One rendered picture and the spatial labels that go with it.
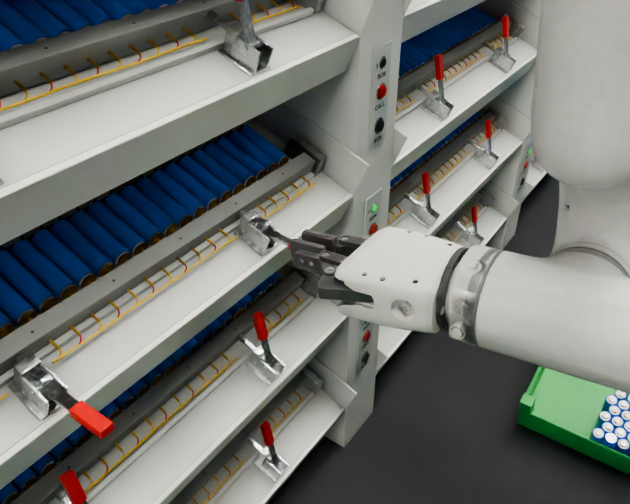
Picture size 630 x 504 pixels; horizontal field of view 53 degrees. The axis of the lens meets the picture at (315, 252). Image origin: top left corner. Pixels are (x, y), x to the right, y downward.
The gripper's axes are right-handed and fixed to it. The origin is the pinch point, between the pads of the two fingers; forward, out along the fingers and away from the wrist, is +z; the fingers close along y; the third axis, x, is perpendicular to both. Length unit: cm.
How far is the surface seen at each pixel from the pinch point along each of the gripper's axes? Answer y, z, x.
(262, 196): 3.6, 9.3, 2.8
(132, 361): -19.5, 5.6, -1.7
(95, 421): -26.8, 0.4, 0.3
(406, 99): 41.4, 11.7, 1.8
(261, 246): -1.0, 6.2, -0.3
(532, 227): 101, 9, -50
